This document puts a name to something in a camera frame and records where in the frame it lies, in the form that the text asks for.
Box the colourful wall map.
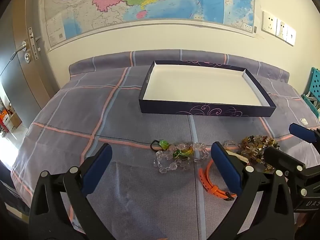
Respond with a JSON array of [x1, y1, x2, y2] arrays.
[[39, 0, 255, 47]]

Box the clear crystal bead bracelet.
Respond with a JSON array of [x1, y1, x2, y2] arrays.
[[153, 141, 238, 174]]

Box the dark blue jewelry tray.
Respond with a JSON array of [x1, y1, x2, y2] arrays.
[[139, 60, 276, 117]]

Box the silver door handle lock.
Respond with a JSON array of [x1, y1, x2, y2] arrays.
[[10, 27, 41, 63]]

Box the white wall socket panel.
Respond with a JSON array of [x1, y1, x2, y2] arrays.
[[261, 11, 297, 46]]

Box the green charm hair tie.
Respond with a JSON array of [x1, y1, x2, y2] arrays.
[[150, 139, 171, 152]]

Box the amber yellow necklace pile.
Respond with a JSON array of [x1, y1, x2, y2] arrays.
[[237, 134, 281, 173]]

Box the green yellow glass ring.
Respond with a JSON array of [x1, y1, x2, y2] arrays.
[[173, 146, 195, 159]]

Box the teal plastic basket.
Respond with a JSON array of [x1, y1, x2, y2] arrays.
[[302, 67, 320, 119]]

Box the orange watch band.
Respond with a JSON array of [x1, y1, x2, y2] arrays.
[[198, 159, 237, 202]]

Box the grey door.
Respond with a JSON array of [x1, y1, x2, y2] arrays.
[[1, 0, 59, 127]]

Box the white label on sheet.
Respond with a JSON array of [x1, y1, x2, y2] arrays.
[[300, 118, 308, 126]]

